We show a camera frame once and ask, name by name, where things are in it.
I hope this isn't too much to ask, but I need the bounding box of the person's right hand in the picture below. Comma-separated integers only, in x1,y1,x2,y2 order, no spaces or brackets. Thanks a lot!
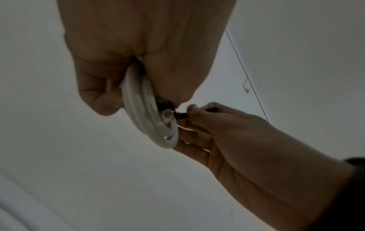
172,102,357,231

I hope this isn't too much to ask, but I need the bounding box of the person's left hand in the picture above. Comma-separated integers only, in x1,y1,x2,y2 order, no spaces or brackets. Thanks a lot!
57,0,237,117

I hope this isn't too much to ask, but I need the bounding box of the short white cable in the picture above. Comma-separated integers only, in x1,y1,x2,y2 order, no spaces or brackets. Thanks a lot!
119,64,179,150

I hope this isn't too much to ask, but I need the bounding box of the black wrist strap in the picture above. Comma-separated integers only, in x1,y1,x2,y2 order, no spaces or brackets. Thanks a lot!
322,157,365,231

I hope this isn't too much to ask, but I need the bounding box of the thin black wall wire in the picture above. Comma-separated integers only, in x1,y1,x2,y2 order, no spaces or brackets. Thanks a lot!
225,29,270,123

